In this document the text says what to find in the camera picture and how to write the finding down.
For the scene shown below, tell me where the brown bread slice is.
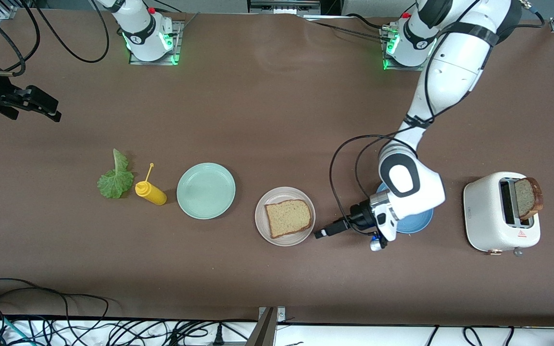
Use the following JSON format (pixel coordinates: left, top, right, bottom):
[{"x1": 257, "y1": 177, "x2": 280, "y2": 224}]
[
  {"x1": 264, "y1": 199, "x2": 313, "y2": 239},
  {"x1": 514, "y1": 177, "x2": 544, "y2": 221}
]

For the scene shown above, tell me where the green lettuce leaf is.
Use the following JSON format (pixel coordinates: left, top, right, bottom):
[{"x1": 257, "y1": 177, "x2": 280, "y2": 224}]
[{"x1": 97, "y1": 148, "x2": 135, "y2": 199}]

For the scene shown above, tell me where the yellow mustard squeeze bottle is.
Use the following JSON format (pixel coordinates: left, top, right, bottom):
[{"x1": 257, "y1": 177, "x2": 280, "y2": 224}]
[{"x1": 135, "y1": 163, "x2": 168, "y2": 206}]

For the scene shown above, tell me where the blue plate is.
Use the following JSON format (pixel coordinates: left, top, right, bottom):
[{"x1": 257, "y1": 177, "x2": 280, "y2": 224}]
[{"x1": 376, "y1": 182, "x2": 434, "y2": 235}]

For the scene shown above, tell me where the beige plate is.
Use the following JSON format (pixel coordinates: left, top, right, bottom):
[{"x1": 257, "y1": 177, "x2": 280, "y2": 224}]
[{"x1": 254, "y1": 186, "x2": 316, "y2": 247}]

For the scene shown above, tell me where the mint green plate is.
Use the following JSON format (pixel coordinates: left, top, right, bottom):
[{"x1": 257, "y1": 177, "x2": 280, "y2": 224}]
[{"x1": 176, "y1": 162, "x2": 236, "y2": 220}]

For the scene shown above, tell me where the white two-slot toaster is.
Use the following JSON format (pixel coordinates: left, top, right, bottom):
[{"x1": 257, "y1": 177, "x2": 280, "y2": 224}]
[{"x1": 463, "y1": 172, "x2": 541, "y2": 256}]

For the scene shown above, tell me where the grey metal equipment box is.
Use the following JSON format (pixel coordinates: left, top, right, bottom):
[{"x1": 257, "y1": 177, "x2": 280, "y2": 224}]
[{"x1": 247, "y1": 0, "x2": 322, "y2": 15}]

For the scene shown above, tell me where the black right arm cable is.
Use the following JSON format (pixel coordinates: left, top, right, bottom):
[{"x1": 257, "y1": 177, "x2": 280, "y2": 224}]
[{"x1": 0, "y1": 0, "x2": 110, "y2": 77}]

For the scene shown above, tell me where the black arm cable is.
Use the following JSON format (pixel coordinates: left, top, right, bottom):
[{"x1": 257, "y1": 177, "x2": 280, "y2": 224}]
[
  {"x1": 0, "y1": 0, "x2": 110, "y2": 77},
  {"x1": 329, "y1": 0, "x2": 547, "y2": 237}
]

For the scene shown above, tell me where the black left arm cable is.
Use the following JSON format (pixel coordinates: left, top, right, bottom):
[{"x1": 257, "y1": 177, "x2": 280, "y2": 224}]
[{"x1": 329, "y1": 0, "x2": 547, "y2": 237}]

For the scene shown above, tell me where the metal table edge bracket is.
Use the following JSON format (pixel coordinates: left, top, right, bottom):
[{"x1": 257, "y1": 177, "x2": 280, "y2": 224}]
[{"x1": 246, "y1": 306, "x2": 286, "y2": 346}]

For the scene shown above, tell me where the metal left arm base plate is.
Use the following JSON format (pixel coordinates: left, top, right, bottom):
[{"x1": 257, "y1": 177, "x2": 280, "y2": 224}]
[{"x1": 381, "y1": 26, "x2": 434, "y2": 72}]

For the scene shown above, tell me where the black base power cable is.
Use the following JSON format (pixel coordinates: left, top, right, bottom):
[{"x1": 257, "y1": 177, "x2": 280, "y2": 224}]
[{"x1": 301, "y1": 13, "x2": 394, "y2": 40}]

